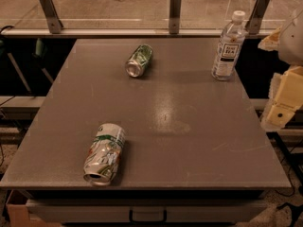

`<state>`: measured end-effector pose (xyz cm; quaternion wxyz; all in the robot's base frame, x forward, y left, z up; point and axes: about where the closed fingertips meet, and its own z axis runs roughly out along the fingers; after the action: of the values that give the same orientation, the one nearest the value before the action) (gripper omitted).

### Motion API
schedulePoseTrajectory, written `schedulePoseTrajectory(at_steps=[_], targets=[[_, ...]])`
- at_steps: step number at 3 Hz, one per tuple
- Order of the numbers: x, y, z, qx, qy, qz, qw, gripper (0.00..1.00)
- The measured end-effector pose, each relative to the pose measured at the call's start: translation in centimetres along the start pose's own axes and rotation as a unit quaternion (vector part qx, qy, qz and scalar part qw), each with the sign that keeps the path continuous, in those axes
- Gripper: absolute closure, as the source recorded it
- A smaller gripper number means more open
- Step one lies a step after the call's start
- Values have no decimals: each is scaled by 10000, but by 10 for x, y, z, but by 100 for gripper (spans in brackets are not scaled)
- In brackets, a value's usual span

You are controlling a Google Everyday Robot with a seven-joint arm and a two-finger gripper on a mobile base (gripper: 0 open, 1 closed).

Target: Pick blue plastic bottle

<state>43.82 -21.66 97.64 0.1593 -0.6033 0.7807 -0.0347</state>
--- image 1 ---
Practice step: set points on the cardboard box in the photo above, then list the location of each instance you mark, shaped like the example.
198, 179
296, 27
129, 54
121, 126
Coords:
19, 216

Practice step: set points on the left metal bracket post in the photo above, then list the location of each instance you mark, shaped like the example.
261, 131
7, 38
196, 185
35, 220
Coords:
53, 22

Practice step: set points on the white drawer with handle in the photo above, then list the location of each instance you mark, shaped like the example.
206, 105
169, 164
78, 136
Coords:
88, 211

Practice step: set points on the metal bracket post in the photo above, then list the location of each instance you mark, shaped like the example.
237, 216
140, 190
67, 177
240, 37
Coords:
254, 23
174, 16
53, 22

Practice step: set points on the right metal bracket post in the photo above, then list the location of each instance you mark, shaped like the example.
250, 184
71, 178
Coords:
254, 23

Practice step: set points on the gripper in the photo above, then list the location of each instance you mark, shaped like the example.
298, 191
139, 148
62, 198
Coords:
293, 42

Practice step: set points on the green crushed soda can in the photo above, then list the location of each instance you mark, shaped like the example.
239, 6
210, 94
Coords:
139, 61

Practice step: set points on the clear plastic tea bottle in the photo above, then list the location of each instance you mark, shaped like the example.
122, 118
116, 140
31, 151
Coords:
229, 47

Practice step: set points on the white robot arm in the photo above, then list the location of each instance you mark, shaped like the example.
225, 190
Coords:
287, 40

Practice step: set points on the middle metal bracket post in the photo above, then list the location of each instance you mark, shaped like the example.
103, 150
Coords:
174, 16

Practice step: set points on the white green crushed can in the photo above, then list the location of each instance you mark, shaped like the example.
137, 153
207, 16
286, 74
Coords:
102, 162

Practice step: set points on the glass barrier panel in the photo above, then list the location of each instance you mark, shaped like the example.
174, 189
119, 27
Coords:
195, 14

